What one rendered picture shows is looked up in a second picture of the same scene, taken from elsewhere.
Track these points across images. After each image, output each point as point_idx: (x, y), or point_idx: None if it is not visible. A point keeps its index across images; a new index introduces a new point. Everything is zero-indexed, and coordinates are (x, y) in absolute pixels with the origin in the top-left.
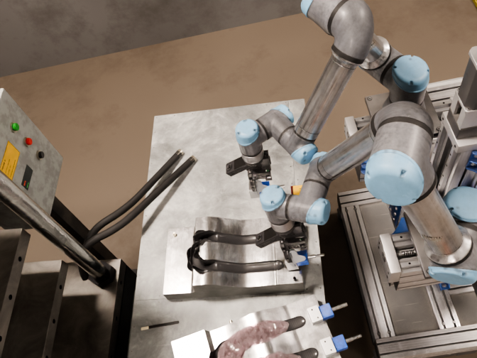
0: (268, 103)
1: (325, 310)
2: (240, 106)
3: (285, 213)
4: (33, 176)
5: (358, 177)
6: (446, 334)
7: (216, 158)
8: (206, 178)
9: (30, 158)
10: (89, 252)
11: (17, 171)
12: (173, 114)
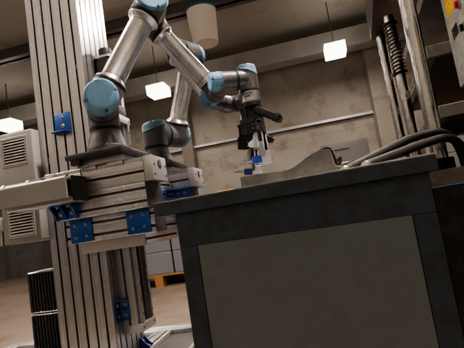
0: (208, 193)
1: None
2: (257, 184)
3: None
4: (458, 36)
5: (165, 224)
6: (170, 328)
7: None
8: None
9: (458, 21)
10: (424, 120)
11: (451, 18)
12: (391, 160)
